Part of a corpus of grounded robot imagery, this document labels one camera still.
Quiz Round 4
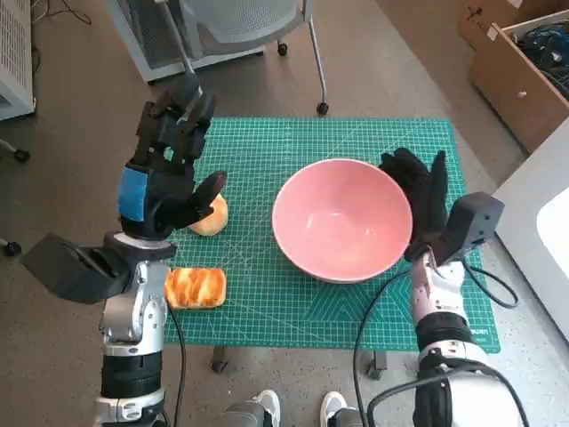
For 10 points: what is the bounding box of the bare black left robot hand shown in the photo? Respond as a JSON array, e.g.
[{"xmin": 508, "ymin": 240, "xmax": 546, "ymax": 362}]
[{"xmin": 116, "ymin": 91, "xmax": 228, "ymax": 239}]

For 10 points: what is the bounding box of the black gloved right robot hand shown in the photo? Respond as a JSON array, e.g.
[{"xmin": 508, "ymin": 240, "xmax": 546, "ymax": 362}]
[{"xmin": 377, "ymin": 147, "xmax": 449, "ymax": 262}]

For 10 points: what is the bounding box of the round toy bread bun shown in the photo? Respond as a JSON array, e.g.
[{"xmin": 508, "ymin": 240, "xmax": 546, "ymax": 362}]
[{"xmin": 186, "ymin": 194, "xmax": 229, "ymax": 237}]

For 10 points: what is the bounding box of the pink bowl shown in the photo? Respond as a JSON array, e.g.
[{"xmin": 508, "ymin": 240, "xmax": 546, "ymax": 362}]
[{"xmin": 271, "ymin": 159, "xmax": 413, "ymax": 286}]

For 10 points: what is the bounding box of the braided toy bread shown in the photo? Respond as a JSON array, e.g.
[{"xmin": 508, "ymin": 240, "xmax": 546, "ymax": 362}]
[{"xmin": 164, "ymin": 266, "xmax": 228, "ymax": 310}]

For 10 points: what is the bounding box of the open drawer with light rim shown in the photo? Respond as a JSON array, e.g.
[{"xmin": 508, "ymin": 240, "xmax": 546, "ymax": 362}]
[{"xmin": 469, "ymin": 20, "xmax": 569, "ymax": 155}]

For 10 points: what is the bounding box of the black wheeled chair base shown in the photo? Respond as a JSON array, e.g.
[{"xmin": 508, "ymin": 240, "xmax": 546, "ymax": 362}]
[{"xmin": 0, "ymin": 137, "xmax": 31, "ymax": 257}]

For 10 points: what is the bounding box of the green cutting mat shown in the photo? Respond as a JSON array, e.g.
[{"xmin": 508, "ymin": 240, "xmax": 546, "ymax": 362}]
[{"xmin": 160, "ymin": 117, "xmax": 501, "ymax": 355}]

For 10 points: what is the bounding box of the grey mesh office chair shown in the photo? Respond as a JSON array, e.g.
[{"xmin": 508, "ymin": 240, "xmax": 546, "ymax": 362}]
[{"xmin": 157, "ymin": 0, "xmax": 331, "ymax": 117}]

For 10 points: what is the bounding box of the brown cardboard box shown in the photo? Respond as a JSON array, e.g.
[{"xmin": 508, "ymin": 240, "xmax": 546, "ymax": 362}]
[{"xmin": 457, "ymin": 0, "xmax": 525, "ymax": 59}]

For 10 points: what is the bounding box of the white perforated appliance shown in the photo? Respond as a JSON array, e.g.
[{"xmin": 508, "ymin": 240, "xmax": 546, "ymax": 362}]
[{"xmin": 0, "ymin": 0, "xmax": 36, "ymax": 120}]

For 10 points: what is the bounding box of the white shoe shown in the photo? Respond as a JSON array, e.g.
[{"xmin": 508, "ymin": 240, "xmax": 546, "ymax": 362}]
[
  {"xmin": 319, "ymin": 391, "xmax": 350, "ymax": 427},
  {"xmin": 252, "ymin": 389, "xmax": 282, "ymax": 427}
]

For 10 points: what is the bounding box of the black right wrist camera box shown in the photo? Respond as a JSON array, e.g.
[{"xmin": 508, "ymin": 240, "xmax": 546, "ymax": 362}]
[{"xmin": 433, "ymin": 191, "xmax": 507, "ymax": 268}]

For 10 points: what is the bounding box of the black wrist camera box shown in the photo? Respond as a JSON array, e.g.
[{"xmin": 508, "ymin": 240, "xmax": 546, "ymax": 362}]
[
  {"xmin": 433, "ymin": 191, "xmax": 507, "ymax": 268},
  {"xmin": 20, "ymin": 233, "xmax": 134, "ymax": 306}
]

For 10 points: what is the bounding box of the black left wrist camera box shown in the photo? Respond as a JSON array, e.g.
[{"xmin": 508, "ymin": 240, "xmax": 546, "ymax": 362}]
[{"xmin": 20, "ymin": 233, "xmax": 134, "ymax": 306}]

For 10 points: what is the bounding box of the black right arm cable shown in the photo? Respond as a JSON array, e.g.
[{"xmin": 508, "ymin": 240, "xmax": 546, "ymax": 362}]
[{"xmin": 353, "ymin": 270, "xmax": 533, "ymax": 427}]

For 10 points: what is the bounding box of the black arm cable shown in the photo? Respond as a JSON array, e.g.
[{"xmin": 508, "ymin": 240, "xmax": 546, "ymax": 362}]
[
  {"xmin": 353, "ymin": 270, "xmax": 533, "ymax": 427},
  {"xmin": 166, "ymin": 305, "xmax": 186, "ymax": 427}
]

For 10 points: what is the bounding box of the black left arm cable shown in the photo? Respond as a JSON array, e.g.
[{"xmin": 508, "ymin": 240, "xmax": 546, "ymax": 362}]
[{"xmin": 166, "ymin": 305, "xmax": 186, "ymax": 427}]

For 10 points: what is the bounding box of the dark cable bundle in drawer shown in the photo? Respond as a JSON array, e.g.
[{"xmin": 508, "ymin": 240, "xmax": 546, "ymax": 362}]
[{"xmin": 515, "ymin": 24, "xmax": 569, "ymax": 103}]

